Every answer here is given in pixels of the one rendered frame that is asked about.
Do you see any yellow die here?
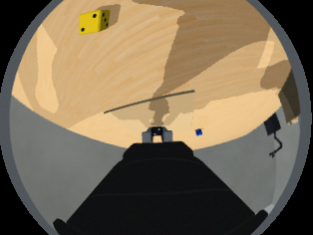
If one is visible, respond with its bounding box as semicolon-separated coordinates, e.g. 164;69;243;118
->
79;10;111;35

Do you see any blue die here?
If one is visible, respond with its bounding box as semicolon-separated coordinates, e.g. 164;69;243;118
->
195;128;202;136

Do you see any beige square mat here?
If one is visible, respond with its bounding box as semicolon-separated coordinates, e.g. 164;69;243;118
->
104;90;195;136

